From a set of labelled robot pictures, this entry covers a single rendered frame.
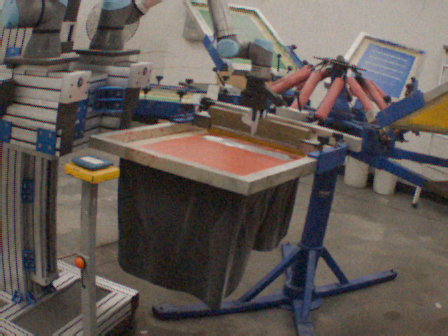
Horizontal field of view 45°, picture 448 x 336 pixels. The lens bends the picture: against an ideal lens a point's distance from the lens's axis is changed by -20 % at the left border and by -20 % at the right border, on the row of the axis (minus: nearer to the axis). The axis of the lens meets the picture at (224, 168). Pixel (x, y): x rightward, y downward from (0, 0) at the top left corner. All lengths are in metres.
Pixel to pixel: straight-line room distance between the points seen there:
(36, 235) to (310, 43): 4.91
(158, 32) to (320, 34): 2.14
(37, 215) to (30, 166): 0.19
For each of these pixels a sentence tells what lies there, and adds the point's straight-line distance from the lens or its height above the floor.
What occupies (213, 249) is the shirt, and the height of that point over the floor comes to 0.73.
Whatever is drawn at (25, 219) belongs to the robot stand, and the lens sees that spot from 2.32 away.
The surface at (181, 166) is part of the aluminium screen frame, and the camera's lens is 1.82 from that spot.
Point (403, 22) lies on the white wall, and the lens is 6.40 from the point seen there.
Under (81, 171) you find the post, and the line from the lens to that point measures 1.75.
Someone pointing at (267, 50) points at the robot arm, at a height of 1.32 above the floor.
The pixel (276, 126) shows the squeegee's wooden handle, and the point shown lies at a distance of 2.32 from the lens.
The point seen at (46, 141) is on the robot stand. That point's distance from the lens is 1.93.
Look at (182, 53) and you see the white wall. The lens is 7.49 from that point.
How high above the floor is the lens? 1.41
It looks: 13 degrees down
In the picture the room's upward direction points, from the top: 9 degrees clockwise
